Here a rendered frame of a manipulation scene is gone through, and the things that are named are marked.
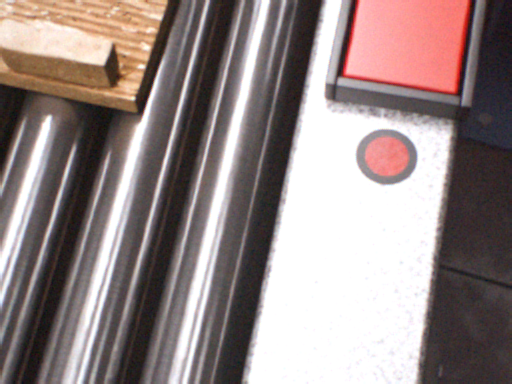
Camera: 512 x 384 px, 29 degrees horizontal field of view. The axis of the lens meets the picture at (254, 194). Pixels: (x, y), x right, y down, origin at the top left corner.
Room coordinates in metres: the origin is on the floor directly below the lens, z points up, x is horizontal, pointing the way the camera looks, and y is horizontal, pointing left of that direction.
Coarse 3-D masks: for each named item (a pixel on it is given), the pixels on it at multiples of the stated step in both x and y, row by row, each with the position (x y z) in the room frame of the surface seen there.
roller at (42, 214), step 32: (32, 96) 0.26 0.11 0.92; (32, 128) 0.24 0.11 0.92; (64, 128) 0.24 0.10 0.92; (96, 128) 0.24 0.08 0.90; (32, 160) 0.22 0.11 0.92; (64, 160) 0.22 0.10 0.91; (0, 192) 0.20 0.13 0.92; (32, 192) 0.20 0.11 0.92; (64, 192) 0.20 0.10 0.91; (0, 224) 0.18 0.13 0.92; (32, 224) 0.18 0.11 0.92; (64, 224) 0.19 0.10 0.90; (0, 256) 0.17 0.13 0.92; (32, 256) 0.17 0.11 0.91; (0, 288) 0.15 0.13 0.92; (32, 288) 0.15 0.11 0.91; (0, 320) 0.13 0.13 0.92; (32, 320) 0.14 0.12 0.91; (0, 352) 0.12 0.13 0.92
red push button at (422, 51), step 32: (384, 0) 0.29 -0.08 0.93; (416, 0) 0.29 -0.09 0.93; (448, 0) 0.29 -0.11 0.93; (352, 32) 0.27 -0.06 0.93; (384, 32) 0.27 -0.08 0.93; (416, 32) 0.27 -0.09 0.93; (448, 32) 0.27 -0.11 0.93; (352, 64) 0.25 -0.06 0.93; (384, 64) 0.25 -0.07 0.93; (416, 64) 0.25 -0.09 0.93; (448, 64) 0.25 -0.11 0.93
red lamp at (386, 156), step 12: (372, 144) 0.21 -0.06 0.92; (384, 144) 0.21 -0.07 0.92; (396, 144) 0.21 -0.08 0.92; (372, 156) 0.21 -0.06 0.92; (384, 156) 0.21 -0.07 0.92; (396, 156) 0.20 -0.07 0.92; (408, 156) 0.20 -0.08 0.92; (372, 168) 0.20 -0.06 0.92; (384, 168) 0.20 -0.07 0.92; (396, 168) 0.20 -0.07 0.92
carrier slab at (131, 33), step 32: (0, 0) 0.31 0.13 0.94; (32, 0) 0.30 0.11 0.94; (64, 0) 0.30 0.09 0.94; (96, 0) 0.30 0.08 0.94; (128, 0) 0.30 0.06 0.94; (160, 0) 0.30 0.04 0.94; (96, 32) 0.28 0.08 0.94; (128, 32) 0.28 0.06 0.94; (160, 32) 0.28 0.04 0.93; (0, 64) 0.27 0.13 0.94; (128, 64) 0.26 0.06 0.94; (64, 96) 0.25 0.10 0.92; (96, 96) 0.25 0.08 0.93; (128, 96) 0.24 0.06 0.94
